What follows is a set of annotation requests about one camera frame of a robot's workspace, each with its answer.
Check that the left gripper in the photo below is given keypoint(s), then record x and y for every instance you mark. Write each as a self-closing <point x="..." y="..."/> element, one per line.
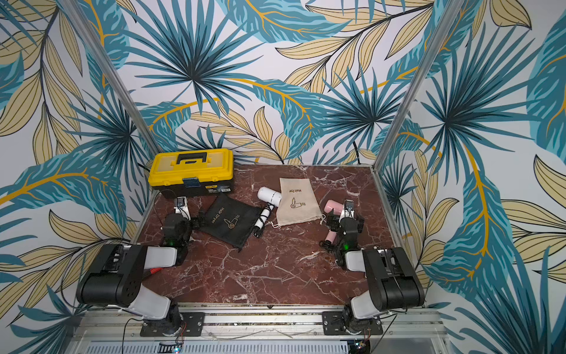
<point x="168" y="215"/>

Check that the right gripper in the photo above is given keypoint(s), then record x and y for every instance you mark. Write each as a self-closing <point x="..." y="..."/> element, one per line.
<point x="346" y="220"/>

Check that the pink hair dryer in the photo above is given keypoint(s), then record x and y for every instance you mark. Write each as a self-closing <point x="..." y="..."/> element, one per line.
<point x="334" y="212"/>

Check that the beige drawstring dryer bag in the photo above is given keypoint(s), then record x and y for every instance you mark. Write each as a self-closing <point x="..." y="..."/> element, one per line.
<point x="298" y="203"/>

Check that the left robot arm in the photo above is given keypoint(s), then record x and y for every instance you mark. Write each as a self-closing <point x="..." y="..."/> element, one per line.
<point x="115" y="277"/>

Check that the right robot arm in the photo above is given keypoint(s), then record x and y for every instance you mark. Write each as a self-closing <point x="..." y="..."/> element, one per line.
<point x="392" y="282"/>

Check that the white hair dryer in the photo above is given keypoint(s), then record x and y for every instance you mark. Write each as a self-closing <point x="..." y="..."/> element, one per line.
<point x="272" y="199"/>

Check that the yellow black toolbox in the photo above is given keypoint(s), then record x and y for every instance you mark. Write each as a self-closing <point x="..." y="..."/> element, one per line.
<point x="193" y="173"/>

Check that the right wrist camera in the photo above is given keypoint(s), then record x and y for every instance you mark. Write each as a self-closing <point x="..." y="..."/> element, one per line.
<point x="348" y="209"/>

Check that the black drawstring dryer bag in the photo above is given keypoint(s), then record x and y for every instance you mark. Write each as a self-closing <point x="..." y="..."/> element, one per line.
<point x="230" y="220"/>

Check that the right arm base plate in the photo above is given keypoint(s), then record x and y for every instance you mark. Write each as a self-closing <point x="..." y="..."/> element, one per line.
<point x="341" y="323"/>

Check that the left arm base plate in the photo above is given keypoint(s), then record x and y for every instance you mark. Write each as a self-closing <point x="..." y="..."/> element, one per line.
<point x="188" y="324"/>

